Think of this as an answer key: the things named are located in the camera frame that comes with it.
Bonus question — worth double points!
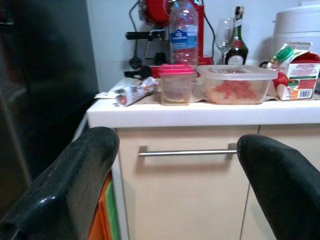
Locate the clear plastic water bottle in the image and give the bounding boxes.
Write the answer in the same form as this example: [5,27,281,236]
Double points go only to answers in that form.
[169,0,200,67]

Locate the beige kitchen cabinet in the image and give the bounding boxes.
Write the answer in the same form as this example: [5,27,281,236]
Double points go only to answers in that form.
[111,123,320,240]

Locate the red espresso machine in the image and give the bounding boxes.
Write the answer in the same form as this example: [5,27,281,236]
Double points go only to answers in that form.
[123,0,216,80]

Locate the clear lidded food container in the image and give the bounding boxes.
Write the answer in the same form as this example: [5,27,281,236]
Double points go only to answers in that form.
[196,64,279,105]

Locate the rolled printed food packet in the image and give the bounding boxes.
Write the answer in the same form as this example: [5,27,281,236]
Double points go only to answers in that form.
[113,76,160,108]

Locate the silver bar drawer handle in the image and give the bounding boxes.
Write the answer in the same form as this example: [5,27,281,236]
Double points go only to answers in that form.
[137,142,238,158]

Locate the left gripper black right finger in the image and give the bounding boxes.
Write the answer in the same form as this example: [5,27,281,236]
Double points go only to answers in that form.
[236,134,320,240]

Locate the tall black appliance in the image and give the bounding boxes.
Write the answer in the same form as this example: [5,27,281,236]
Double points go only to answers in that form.
[0,0,100,218]

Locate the black espresso machine cable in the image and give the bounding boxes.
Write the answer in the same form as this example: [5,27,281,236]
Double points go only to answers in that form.
[128,0,143,70]

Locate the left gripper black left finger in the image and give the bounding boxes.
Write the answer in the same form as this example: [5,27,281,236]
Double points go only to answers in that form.
[0,126,120,240]

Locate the orange and green boards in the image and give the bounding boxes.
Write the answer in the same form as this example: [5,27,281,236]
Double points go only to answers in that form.
[87,171,121,240]

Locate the clear container with pink lid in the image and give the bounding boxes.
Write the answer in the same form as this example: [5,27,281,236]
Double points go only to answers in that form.
[157,64,197,107]

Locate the clear wine glass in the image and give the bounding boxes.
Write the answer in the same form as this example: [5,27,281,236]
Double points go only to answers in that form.
[214,17,236,65]

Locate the red and white juice carton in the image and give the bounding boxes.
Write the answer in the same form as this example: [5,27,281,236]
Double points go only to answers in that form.
[266,41,320,101]

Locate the white cooking pot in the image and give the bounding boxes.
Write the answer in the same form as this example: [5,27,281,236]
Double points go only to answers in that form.
[271,1,320,61]

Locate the dark green wine bottle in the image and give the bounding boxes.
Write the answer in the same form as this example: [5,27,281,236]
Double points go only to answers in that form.
[224,5,250,66]

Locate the flat white plastic packet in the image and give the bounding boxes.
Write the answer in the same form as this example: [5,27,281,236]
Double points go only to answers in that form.
[93,90,118,100]

